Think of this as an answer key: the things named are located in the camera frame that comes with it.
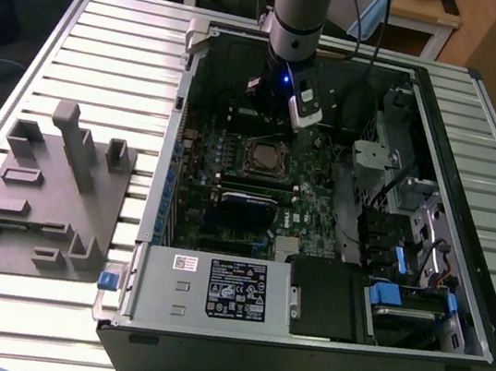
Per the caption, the silver topped CPU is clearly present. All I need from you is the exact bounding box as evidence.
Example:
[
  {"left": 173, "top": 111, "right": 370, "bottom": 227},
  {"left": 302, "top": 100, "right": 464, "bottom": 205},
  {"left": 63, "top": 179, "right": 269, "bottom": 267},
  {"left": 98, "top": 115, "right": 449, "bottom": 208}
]
[{"left": 249, "top": 141, "right": 284, "bottom": 173}]

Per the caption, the metal socket cover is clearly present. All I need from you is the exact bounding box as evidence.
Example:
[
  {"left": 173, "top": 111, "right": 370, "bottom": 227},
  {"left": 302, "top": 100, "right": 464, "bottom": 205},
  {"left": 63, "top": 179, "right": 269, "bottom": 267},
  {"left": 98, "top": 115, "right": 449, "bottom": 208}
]
[{"left": 240, "top": 137, "right": 295, "bottom": 182}]

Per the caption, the CPU socket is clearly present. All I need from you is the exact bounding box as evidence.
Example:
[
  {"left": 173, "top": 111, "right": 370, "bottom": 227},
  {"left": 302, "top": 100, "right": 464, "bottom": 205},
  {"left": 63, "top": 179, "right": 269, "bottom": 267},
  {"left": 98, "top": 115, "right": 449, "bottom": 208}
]
[{"left": 238, "top": 136, "right": 297, "bottom": 185}]

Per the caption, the grey case release latch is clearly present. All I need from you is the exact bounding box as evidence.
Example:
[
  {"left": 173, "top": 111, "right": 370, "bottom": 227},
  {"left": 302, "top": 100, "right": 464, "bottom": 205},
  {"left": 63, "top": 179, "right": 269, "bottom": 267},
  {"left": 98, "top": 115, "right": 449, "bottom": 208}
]
[{"left": 182, "top": 16, "right": 213, "bottom": 57}]

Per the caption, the perforated metal drive cage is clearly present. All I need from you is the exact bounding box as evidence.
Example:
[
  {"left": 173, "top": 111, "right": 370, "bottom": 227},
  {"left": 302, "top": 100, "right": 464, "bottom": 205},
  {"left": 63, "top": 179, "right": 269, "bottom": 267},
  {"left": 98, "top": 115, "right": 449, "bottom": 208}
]
[{"left": 349, "top": 82, "right": 436, "bottom": 221}]

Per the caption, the black graphics card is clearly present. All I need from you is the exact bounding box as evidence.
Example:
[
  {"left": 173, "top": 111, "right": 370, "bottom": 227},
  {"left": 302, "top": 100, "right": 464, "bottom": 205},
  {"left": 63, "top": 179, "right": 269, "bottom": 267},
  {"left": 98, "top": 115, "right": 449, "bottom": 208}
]
[{"left": 175, "top": 179, "right": 283, "bottom": 237}]

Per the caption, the green motherboard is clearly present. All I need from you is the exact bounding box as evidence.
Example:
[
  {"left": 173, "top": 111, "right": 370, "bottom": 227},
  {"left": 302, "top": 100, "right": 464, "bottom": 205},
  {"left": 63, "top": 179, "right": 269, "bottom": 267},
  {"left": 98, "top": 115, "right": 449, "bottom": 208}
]
[{"left": 162, "top": 91, "right": 365, "bottom": 275}]

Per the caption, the silver chipset heat sink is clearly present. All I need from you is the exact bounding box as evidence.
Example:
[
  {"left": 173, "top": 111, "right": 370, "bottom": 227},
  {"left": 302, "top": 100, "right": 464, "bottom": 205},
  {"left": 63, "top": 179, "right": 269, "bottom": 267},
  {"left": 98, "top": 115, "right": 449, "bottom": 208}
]
[{"left": 273, "top": 233, "right": 305, "bottom": 256}]

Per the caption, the blue plastic clip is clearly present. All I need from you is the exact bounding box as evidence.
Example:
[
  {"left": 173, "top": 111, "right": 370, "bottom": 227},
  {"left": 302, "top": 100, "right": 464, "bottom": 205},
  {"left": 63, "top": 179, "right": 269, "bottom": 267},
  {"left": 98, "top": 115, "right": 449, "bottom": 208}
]
[{"left": 387, "top": 245, "right": 410, "bottom": 274}]

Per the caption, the hard disk in blue carrier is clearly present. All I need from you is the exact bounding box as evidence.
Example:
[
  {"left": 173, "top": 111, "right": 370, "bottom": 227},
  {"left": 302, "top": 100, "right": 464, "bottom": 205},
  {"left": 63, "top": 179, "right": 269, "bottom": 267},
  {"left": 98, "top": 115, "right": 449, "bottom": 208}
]
[{"left": 357, "top": 277, "right": 462, "bottom": 355}]

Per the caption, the silver power supply unit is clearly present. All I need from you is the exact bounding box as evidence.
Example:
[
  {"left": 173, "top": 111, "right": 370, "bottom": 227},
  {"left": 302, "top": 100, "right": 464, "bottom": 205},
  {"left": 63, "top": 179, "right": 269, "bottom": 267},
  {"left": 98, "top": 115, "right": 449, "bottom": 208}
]
[{"left": 127, "top": 239, "right": 302, "bottom": 342}]

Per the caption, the blue case latch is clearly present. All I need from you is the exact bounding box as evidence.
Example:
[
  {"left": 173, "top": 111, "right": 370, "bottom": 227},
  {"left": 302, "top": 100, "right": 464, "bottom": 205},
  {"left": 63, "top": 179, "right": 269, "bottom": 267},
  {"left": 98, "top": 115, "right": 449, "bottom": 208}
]
[{"left": 97, "top": 269, "right": 120, "bottom": 292}]

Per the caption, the grey parts rack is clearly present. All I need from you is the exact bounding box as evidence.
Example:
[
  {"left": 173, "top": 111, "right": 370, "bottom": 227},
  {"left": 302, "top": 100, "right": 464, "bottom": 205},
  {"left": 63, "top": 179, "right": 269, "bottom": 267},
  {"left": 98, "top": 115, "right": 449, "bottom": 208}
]
[{"left": 0, "top": 90, "right": 146, "bottom": 293}]

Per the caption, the black PC case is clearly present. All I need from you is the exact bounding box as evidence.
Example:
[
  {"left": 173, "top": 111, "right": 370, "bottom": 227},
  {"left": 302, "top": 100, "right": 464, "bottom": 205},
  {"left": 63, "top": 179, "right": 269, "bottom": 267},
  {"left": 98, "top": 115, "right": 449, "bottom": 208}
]
[{"left": 82, "top": 7, "right": 496, "bottom": 371}]

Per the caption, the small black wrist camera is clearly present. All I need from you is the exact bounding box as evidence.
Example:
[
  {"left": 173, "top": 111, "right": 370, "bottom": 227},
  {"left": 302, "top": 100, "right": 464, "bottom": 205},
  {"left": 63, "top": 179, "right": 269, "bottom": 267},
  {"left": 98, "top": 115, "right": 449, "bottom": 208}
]
[{"left": 244, "top": 75, "right": 265, "bottom": 99}]

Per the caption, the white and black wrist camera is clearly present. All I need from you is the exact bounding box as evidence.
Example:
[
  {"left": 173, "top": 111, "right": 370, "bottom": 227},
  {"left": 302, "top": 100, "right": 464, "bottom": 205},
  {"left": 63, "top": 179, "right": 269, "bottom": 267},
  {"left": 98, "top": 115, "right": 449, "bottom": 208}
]
[{"left": 283, "top": 73, "right": 329, "bottom": 133}]

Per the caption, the thick black looped cable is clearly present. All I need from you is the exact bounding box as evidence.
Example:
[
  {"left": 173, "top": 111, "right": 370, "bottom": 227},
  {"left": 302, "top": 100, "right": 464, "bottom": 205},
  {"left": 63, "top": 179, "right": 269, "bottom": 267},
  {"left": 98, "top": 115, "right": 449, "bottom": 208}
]
[{"left": 335, "top": 76, "right": 382, "bottom": 138}]

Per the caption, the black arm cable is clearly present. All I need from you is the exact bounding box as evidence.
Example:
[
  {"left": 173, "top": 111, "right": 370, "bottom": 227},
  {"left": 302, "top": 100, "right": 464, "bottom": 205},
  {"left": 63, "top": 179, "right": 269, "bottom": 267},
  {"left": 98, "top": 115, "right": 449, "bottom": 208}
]
[
  {"left": 331, "top": 0, "right": 368, "bottom": 66},
  {"left": 330, "top": 0, "right": 393, "bottom": 111}
]

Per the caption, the grey metal bracket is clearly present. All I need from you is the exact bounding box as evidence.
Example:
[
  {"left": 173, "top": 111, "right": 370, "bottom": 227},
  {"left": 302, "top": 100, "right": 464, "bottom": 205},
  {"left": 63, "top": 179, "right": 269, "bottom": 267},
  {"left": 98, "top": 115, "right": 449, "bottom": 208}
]
[{"left": 347, "top": 138, "right": 401, "bottom": 186}]

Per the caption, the grey ribbon cable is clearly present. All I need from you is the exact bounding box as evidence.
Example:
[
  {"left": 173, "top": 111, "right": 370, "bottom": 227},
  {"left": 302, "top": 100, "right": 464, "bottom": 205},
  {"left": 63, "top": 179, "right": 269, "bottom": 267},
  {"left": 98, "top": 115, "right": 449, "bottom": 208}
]
[{"left": 319, "top": 160, "right": 371, "bottom": 264}]

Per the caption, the coloured wire bundle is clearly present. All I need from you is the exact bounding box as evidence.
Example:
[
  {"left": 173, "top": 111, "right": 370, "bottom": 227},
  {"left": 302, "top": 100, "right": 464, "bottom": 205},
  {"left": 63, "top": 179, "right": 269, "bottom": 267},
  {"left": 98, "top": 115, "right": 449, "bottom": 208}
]
[{"left": 426, "top": 263, "right": 460, "bottom": 292}]

